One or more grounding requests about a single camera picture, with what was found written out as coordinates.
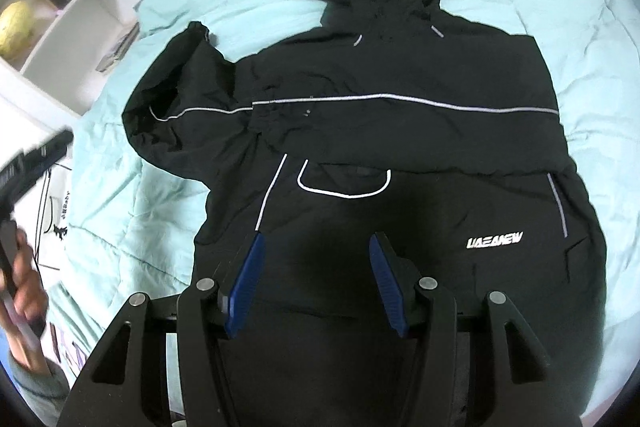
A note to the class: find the black hooded jacket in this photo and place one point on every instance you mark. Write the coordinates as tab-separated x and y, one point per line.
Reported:
375	132

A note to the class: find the yellow ball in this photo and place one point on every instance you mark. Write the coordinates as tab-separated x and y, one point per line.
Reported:
16	29

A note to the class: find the person's left forearm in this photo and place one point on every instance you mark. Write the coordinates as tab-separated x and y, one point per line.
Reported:
40	387

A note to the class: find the white shelf unit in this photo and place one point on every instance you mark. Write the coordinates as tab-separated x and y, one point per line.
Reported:
75	22

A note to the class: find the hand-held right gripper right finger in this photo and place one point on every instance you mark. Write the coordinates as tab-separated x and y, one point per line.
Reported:
387	287

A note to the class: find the purple printed cloth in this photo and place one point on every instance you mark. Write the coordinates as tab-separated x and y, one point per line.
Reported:
72	349

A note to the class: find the light teal blanket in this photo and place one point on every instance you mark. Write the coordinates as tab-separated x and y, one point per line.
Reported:
575	32

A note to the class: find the white printed cloth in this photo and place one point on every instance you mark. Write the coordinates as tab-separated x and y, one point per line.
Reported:
57	212

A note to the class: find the stack of books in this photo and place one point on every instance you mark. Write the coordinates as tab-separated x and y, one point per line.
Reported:
117	48

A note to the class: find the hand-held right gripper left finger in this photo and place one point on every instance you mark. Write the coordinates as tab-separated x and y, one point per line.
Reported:
246	287

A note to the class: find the person's left hand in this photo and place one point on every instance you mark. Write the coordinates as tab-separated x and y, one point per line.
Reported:
25	287

